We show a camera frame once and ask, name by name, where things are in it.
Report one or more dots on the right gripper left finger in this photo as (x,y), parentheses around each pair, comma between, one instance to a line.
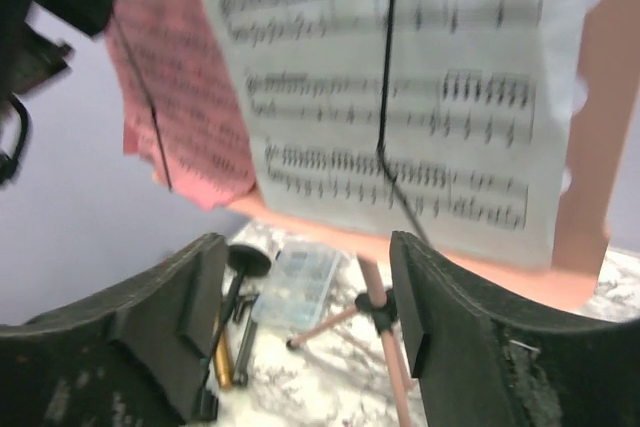
(134,354)

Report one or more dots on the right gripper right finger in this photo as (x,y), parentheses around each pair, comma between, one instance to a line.
(485,356)

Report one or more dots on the gold microphone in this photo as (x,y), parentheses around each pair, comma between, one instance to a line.
(222,359)

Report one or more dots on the black desktop mic stand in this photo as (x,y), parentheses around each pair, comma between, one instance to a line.
(246,261)

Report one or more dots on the pink sheet music page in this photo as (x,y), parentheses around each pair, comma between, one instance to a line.
(180,108)

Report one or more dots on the white paper sheet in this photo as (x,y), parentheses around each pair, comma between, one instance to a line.
(451,116)

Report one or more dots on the pink music stand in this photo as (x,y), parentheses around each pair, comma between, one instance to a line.
(605,93)

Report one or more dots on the clear plastic compartment box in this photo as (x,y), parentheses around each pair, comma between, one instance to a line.
(295,292)

